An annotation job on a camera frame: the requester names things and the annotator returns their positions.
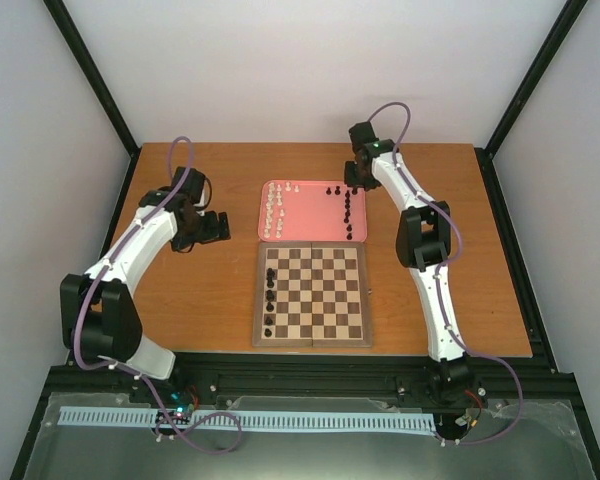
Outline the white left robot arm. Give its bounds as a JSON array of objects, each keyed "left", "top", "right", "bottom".
[{"left": 60, "top": 167, "right": 230, "bottom": 403}]

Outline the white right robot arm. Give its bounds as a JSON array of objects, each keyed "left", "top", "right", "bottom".
[{"left": 344, "top": 120, "right": 470, "bottom": 404}]

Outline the pink plastic tray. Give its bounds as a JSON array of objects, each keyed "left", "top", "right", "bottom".
[{"left": 257, "top": 179, "right": 367, "bottom": 242}]

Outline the wooden chessboard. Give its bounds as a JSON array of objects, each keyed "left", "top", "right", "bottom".
[{"left": 252, "top": 242, "right": 373, "bottom": 348}]

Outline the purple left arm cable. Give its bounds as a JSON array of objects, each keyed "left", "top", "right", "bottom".
[{"left": 73, "top": 134, "right": 243, "bottom": 455}]

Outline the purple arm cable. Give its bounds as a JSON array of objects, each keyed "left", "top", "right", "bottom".
[
  {"left": 73, "top": 134, "right": 243, "bottom": 455},
  {"left": 367, "top": 101, "right": 524, "bottom": 446}
]

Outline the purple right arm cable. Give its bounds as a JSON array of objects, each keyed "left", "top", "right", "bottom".
[{"left": 367, "top": 101, "right": 524, "bottom": 446}]

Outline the light blue cable duct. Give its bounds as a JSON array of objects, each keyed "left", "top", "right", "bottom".
[{"left": 57, "top": 406, "right": 436, "bottom": 436}]

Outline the black aluminium frame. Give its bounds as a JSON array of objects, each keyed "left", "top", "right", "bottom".
[{"left": 11, "top": 1, "right": 600, "bottom": 479}]

